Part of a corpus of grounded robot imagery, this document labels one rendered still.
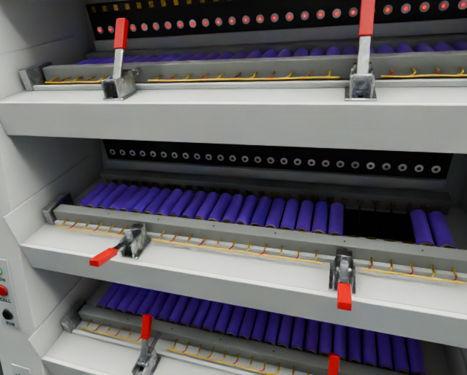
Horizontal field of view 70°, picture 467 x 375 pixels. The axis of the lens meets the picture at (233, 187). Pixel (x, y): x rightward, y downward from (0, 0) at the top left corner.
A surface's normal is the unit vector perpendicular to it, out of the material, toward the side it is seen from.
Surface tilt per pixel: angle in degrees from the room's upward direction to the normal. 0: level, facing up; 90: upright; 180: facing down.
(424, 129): 107
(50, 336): 90
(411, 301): 17
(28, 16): 90
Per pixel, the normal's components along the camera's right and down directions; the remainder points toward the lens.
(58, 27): 0.96, 0.07
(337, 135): -0.29, 0.53
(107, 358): -0.09, -0.84
